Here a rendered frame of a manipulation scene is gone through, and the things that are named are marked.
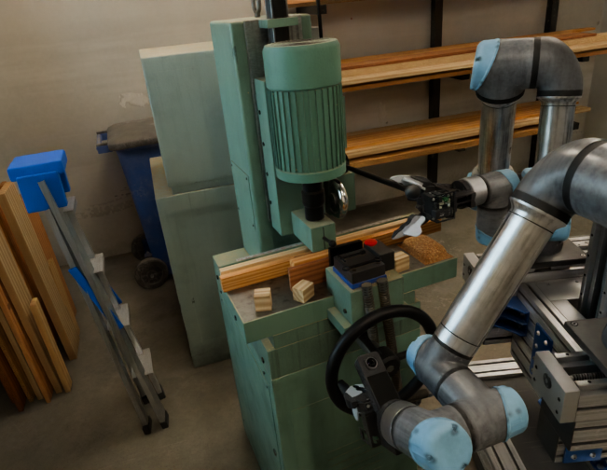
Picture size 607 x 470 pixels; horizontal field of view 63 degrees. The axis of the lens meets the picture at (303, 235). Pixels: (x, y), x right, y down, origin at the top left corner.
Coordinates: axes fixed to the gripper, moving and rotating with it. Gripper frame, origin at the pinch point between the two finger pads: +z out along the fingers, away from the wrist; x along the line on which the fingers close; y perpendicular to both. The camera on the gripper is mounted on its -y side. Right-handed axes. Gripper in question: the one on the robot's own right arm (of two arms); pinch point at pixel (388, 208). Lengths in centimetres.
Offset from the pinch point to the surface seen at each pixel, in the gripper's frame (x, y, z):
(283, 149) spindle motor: -15.6, -12.4, 20.2
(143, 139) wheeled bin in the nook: 6, -187, 38
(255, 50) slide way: -37, -31, 18
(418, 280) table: 22.2, -0.9, -8.9
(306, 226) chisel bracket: 5.5, -14.5, 15.7
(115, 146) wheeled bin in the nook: 8, -187, 53
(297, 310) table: 20.4, -0.9, 25.1
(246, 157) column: -10.1, -34.9, 23.3
